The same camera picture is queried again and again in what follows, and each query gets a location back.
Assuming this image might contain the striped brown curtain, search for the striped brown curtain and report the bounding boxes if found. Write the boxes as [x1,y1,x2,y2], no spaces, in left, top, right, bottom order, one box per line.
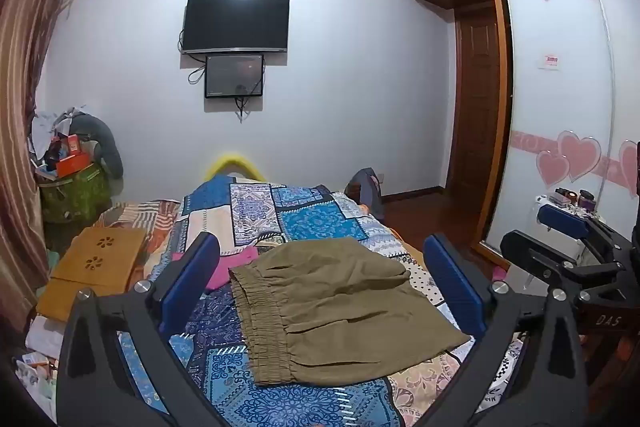
[0,0,81,333]

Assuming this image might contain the wooden folding lap desk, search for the wooden folding lap desk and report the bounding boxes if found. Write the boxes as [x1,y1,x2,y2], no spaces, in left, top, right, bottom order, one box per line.
[36,226,148,323]

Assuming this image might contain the wooden wardrobe with sliding doors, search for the wooden wardrobe with sliding doors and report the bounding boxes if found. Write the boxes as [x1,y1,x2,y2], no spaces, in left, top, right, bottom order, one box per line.
[397,0,640,273]

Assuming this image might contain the blue patchwork blanket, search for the blue patchwork blanket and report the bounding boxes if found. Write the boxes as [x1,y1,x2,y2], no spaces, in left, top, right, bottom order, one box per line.
[117,174,531,427]

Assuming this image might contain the yellow headboard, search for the yellow headboard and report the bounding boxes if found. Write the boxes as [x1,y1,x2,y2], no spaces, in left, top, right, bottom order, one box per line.
[202,152,268,182]

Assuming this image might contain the pink heart sticker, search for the pink heart sticker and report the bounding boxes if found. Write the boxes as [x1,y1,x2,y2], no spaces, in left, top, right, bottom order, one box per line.
[536,131,603,188]

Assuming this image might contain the black cable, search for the black cable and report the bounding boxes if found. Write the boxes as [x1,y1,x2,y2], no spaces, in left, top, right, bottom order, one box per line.
[234,79,263,124]
[177,32,207,84]

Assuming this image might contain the olive green pants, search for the olive green pants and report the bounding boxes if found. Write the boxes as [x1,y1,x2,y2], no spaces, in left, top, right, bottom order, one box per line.
[228,237,472,387]

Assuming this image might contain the black wall television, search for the black wall television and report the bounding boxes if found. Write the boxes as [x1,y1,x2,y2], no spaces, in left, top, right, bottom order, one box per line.
[180,0,291,55]

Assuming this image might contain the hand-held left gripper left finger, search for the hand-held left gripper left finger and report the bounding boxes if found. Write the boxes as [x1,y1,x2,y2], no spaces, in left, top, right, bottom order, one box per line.
[54,232,241,427]

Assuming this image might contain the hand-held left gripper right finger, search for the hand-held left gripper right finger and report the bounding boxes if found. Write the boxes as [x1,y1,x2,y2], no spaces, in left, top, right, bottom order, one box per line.
[422,234,589,427]

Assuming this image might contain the orange box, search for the orange box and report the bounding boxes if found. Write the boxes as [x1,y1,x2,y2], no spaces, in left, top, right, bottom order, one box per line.
[55,152,93,178]

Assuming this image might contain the striped orange bed sheet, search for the striped orange bed sheet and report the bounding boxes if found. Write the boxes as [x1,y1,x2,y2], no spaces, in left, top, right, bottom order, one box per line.
[95,199,181,268]

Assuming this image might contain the pink cloth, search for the pink cloth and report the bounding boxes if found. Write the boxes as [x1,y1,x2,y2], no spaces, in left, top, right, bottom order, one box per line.
[202,247,261,293]

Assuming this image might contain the brown wooden door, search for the brown wooden door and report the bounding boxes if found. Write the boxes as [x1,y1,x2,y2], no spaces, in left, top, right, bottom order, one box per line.
[445,7,513,202]

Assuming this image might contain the small black wall monitor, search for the small black wall monitor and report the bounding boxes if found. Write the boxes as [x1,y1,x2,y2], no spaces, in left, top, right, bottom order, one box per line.
[204,53,265,99]

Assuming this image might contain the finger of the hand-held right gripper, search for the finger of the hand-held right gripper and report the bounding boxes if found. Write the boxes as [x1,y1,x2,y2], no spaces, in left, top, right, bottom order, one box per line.
[536,202,630,259]
[500,230,627,294]

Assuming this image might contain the green bag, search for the green bag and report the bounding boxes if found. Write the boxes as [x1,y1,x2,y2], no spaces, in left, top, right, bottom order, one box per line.
[40,162,108,224]

